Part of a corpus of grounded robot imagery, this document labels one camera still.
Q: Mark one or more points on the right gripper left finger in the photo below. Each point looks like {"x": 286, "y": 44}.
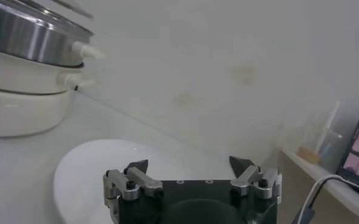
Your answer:
{"x": 145, "y": 181}

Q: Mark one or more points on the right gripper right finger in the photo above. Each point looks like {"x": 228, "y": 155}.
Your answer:
{"x": 247, "y": 178}

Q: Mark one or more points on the stainless steel steamer basket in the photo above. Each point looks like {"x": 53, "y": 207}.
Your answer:
{"x": 23, "y": 39}

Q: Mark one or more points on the white round plate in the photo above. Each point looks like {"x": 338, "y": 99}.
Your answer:
{"x": 90, "y": 170}

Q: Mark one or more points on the clear plastic drink cup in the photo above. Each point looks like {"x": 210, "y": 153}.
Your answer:
{"x": 328, "y": 149}

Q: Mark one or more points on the white side table with cup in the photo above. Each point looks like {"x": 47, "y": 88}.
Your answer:
{"x": 343, "y": 194}

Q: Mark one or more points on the cream electric cooker base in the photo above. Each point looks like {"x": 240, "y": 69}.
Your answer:
{"x": 20, "y": 112}

